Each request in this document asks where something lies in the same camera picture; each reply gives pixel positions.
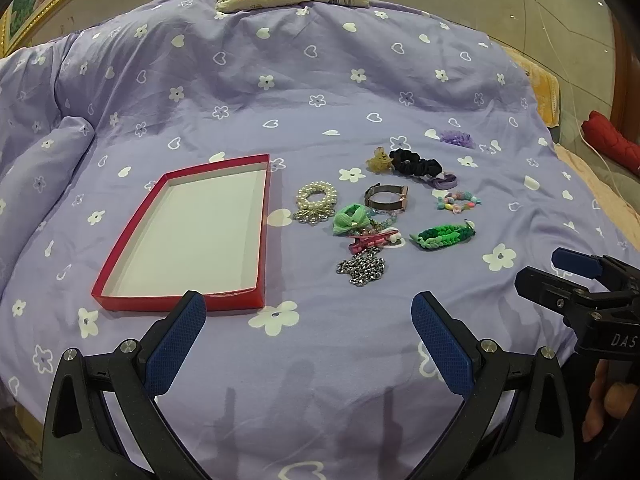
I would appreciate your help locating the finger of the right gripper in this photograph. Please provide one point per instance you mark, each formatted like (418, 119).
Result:
(547, 290)
(587, 266)

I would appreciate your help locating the orange towel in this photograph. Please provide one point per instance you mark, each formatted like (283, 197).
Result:
(545, 85)

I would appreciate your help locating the red shallow box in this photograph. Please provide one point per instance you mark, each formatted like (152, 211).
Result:
(201, 229)

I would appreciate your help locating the purple floral duvet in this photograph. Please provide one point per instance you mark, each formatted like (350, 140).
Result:
(327, 380)

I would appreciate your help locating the right hand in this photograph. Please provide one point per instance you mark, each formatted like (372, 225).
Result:
(606, 398)

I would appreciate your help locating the pink hair clip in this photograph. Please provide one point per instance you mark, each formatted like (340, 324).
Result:
(387, 237)

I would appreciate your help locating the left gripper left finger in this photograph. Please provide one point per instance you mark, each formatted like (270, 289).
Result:
(80, 440)

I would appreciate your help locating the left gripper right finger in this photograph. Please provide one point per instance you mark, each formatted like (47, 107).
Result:
(514, 420)

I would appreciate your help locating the amber bear hair claw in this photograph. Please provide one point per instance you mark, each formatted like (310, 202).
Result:
(380, 162)

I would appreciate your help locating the purple flower hair clip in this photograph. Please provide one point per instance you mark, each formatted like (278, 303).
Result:
(458, 138)

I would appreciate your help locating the red fabric item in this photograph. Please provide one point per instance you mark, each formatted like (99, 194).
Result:
(602, 135)

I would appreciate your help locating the black scrunchie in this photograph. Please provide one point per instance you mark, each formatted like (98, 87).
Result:
(411, 164)

